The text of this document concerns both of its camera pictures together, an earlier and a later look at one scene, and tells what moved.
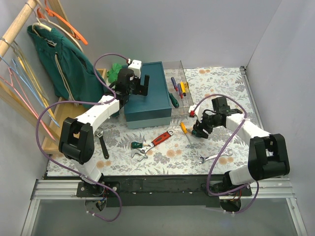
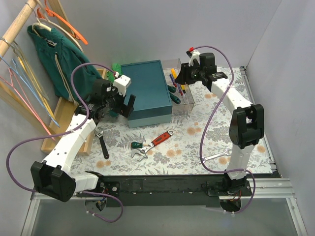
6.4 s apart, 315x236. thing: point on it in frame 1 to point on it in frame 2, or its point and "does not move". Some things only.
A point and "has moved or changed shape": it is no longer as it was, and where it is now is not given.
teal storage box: [141, 111] does not move
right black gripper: [199, 128] to [190, 73]
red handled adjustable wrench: [143, 150] does not move
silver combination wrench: [202, 159] does not move
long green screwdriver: [174, 102] has moved or changed shape
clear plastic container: [181, 94] does not move
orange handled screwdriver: [185, 131] to [173, 72]
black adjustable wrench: [99, 134] does not move
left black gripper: [139, 87] to [120, 103]
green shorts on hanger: [72, 75] does not move
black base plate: [161, 191] does not move
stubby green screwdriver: [137, 145] does not move
